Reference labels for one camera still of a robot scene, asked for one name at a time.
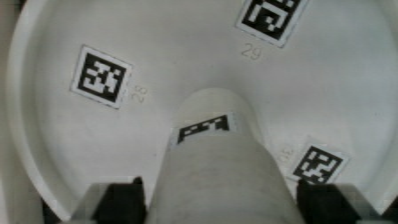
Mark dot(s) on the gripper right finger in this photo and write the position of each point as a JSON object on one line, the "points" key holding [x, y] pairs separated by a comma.
{"points": [[332, 204]]}

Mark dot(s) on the white round table top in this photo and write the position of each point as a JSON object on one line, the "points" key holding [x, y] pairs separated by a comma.
{"points": [[110, 59]]}

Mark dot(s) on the white front fence bar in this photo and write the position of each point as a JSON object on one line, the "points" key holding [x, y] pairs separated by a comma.
{"points": [[20, 202]]}

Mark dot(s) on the white cylindrical table leg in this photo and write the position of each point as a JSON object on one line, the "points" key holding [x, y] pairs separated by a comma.
{"points": [[220, 185]]}

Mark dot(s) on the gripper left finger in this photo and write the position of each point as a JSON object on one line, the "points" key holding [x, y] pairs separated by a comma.
{"points": [[112, 204]]}

